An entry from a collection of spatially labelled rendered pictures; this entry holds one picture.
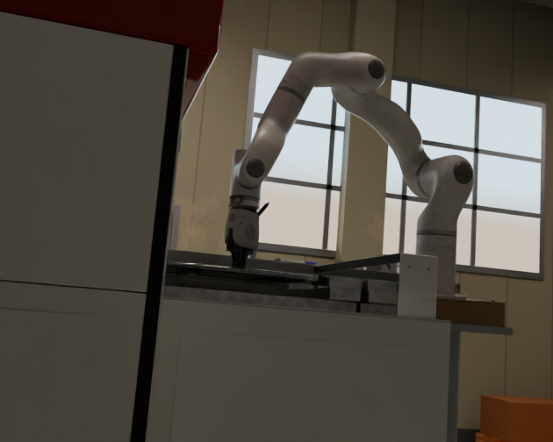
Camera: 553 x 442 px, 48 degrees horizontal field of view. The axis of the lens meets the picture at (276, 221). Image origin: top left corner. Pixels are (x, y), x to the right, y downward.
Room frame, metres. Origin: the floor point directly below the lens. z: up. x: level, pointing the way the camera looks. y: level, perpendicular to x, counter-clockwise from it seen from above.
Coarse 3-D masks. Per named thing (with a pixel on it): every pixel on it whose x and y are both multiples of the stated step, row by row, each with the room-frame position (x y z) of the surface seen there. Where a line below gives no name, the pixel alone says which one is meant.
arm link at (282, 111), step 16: (272, 96) 1.65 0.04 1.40; (288, 96) 1.62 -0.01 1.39; (272, 112) 1.62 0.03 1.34; (288, 112) 1.62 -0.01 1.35; (272, 128) 1.59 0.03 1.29; (288, 128) 1.64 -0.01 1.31; (256, 144) 1.54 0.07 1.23; (272, 144) 1.55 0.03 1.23; (256, 160) 1.53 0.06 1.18; (272, 160) 1.55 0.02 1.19; (240, 176) 1.56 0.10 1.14; (256, 176) 1.54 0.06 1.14
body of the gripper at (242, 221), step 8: (232, 208) 1.62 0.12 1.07; (240, 208) 1.61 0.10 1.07; (248, 208) 1.61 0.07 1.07; (232, 216) 1.62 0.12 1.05; (240, 216) 1.60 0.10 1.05; (248, 216) 1.62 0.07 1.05; (256, 216) 1.65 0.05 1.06; (232, 224) 1.60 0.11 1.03; (240, 224) 1.59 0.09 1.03; (248, 224) 1.62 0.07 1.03; (256, 224) 1.65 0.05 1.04; (240, 232) 1.59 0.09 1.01; (248, 232) 1.62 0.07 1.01; (256, 232) 1.66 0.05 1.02; (240, 240) 1.59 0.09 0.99; (248, 240) 1.63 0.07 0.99; (256, 240) 1.66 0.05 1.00; (256, 248) 1.66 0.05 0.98
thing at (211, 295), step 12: (168, 288) 1.43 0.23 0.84; (180, 288) 1.44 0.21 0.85; (192, 288) 1.45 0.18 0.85; (216, 300) 1.46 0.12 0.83; (228, 300) 1.47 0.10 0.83; (240, 300) 1.48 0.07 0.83; (252, 300) 1.48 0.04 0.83; (264, 300) 1.49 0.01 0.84; (276, 300) 1.50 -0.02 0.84; (288, 300) 1.51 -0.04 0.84; (300, 300) 1.52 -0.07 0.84; (312, 300) 1.53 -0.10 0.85; (324, 300) 1.53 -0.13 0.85
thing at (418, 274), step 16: (400, 256) 1.36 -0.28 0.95; (416, 256) 1.37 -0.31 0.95; (432, 256) 1.38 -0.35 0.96; (400, 272) 1.36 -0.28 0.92; (416, 272) 1.37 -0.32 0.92; (432, 272) 1.38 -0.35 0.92; (400, 288) 1.36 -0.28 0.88; (416, 288) 1.37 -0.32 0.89; (432, 288) 1.38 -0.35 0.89; (400, 304) 1.36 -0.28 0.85; (416, 304) 1.37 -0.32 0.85; (432, 304) 1.38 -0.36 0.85
